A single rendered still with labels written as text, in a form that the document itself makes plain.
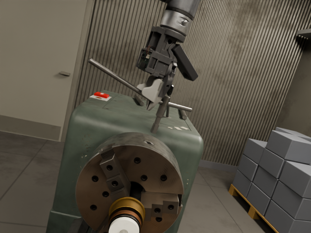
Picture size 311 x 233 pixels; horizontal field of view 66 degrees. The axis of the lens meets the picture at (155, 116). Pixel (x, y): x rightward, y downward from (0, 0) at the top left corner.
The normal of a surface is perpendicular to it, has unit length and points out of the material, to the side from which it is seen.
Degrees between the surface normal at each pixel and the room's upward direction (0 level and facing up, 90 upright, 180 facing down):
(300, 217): 90
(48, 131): 90
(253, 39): 90
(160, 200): 9
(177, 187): 90
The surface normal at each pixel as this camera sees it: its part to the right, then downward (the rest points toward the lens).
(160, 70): 0.43, 0.34
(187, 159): 0.01, 0.21
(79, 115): 0.16, -0.38
